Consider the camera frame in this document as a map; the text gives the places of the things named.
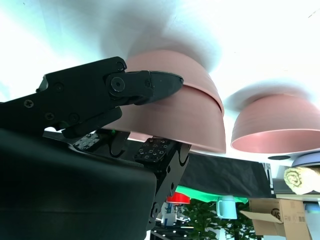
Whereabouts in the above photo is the brown cardboard box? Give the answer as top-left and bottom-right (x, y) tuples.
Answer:
(239, 198), (313, 240)

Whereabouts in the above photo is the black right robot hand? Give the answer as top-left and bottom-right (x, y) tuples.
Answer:
(0, 56), (192, 240)

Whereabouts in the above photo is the red round object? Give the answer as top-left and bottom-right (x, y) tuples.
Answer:
(166, 191), (191, 205)

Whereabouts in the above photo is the green leafy plant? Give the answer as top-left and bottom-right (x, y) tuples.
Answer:
(183, 199), (263, 240)

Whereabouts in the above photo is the pink plastic bowl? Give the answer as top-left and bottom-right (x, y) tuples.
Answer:
(230, 93), (320, 153)
(103, 83), (227, 154)
(124, 49), (225, 117)

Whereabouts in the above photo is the metal frame post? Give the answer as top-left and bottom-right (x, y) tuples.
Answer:
(264, 162), (275, 196)

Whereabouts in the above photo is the pale blue mug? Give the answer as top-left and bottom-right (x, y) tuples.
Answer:
(216, 195), (238, 220)

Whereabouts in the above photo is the black cloth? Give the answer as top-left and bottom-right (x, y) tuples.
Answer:
(178, 152), (273, 200)

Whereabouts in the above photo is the green cloth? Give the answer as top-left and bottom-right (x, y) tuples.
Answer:
(174, 184), (250, 205)

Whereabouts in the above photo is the purple bowl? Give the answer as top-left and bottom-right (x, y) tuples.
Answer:
(291, 152), (320, 169)

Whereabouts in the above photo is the rolled yellow towel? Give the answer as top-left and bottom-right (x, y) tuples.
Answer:
(283, 166), (320, 195)

